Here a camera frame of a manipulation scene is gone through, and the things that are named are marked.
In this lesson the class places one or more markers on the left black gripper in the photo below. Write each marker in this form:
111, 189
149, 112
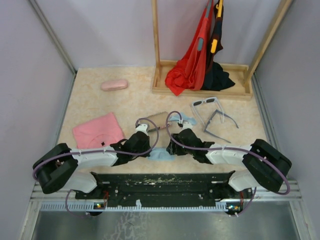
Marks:
148, 145

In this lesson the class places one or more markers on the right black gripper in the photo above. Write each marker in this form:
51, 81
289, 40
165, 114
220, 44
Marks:
174, 149

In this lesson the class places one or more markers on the light blue lens cloth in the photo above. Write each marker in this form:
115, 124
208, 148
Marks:
160, 154

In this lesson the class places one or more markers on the flag print glasses case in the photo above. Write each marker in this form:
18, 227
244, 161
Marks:
156, 121

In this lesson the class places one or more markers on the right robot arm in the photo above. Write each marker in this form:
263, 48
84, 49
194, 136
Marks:
264, 165

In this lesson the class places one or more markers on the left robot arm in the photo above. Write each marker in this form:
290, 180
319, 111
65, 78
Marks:
59, 166

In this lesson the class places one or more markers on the crumpled light blue cloth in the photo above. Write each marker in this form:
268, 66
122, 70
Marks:
176, 118

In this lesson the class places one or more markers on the pink folded cloth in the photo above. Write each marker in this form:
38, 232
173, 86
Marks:
98, 132

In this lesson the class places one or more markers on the pink glasses case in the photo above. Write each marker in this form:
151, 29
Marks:
113, 85

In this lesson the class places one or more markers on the red hanging garment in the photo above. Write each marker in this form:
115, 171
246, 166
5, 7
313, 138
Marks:
189, 72

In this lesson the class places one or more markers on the dark hanging garment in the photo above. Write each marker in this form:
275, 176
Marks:
217, 62

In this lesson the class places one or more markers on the wooden clothes rack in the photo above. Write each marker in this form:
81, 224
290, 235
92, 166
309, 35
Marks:
240, 74

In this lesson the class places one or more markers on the yellow clothes hanger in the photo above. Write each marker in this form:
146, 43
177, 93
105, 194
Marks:
216, 36

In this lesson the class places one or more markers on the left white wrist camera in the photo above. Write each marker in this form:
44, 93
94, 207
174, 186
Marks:
142, 127

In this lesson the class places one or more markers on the grey blue frame glasses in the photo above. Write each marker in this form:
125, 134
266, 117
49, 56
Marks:
220, 122

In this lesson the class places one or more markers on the white frame sunglasses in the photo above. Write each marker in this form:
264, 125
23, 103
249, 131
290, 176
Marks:
198, 107

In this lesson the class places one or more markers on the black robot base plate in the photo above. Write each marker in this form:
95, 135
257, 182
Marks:
164, 190

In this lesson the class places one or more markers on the white cable duct strip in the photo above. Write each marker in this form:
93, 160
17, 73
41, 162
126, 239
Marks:
89, 206

